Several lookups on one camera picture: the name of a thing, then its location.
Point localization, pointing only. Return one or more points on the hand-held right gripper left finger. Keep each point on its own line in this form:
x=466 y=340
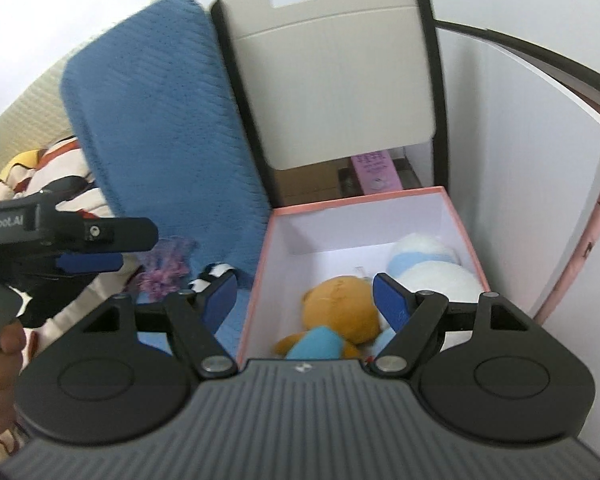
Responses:
x=222 y=300

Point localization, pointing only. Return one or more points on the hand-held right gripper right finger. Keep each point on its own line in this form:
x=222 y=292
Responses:
x=392 y=305

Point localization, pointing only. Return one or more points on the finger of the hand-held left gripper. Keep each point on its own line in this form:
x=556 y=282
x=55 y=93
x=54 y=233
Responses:
x=90 y=263
x=105 y=234

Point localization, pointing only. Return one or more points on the white and blue duck plush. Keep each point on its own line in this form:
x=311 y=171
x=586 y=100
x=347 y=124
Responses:
x=430 y=270

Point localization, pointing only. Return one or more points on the brown bear plush toy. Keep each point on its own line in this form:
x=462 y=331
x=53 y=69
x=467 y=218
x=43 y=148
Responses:
x=337 y=310

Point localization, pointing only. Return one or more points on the pink cardboard box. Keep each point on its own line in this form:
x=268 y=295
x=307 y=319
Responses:
x=330 y=230

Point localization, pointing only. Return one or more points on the person's left hand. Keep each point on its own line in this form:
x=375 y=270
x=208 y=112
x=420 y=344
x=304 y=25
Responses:
x=0 y=390

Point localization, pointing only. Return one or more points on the black and white panda plush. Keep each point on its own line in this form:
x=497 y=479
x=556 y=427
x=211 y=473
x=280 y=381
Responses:
x=215 y=271

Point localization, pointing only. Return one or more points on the striped blanket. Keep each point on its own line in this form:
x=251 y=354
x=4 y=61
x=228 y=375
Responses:
x=70 y=195

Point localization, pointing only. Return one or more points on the yellow cloth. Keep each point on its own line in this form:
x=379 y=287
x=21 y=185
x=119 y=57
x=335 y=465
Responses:
x=22 y=162

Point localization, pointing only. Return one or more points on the blue quilted chair cover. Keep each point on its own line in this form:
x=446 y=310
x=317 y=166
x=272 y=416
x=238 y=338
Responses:
x=160 y=135

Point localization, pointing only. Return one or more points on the pink packet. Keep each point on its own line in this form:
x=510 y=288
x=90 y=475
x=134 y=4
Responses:
x=376 y=172

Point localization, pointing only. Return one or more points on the brown cardboard box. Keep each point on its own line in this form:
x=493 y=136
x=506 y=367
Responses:
x=305 y=185

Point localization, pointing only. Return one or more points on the white chair with black frame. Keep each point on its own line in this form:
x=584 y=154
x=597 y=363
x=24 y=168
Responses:
x=330 y=85

